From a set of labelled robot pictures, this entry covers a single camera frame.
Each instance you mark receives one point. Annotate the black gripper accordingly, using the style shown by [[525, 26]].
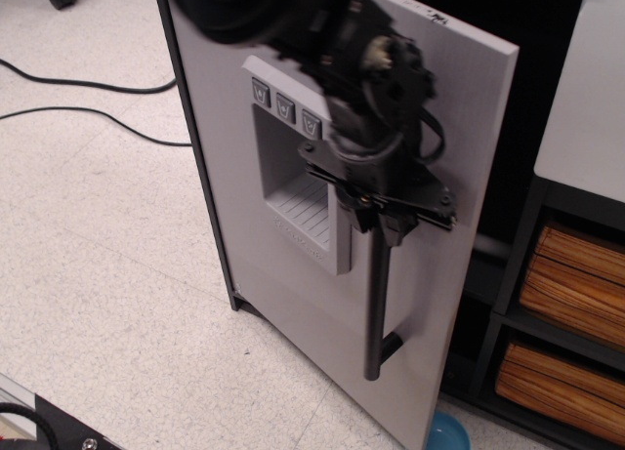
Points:
[[387, 185]]

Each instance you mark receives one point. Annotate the grey toy fridge door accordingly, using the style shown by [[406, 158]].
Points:
[[324, 315]]

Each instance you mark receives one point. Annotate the black door handle bar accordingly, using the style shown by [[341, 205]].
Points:
[[378, 346]]

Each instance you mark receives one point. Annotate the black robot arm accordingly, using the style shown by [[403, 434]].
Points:
[[375, 85]]

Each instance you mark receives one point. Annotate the grey ice water dispenser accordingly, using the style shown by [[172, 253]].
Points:
[[286, 115]]

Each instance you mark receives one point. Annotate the upper woven storage basket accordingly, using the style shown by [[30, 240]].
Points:
[[576, 289]]

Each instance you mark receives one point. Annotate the woven storage basket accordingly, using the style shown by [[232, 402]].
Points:
[[576, 289], [563, 390]]

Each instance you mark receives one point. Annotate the white counter panel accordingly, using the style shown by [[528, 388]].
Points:
[[583, 143]]

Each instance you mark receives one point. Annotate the light blue bowl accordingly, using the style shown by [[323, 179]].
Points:
[[447, 433]]

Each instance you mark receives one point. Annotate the lower woven storage basket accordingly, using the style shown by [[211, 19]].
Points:
[[563, 390]]

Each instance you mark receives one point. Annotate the black fridge cabinet frame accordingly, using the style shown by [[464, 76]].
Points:
[[516, 206]]

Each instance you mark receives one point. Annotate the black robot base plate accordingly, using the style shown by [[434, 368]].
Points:
[[44, 425]]

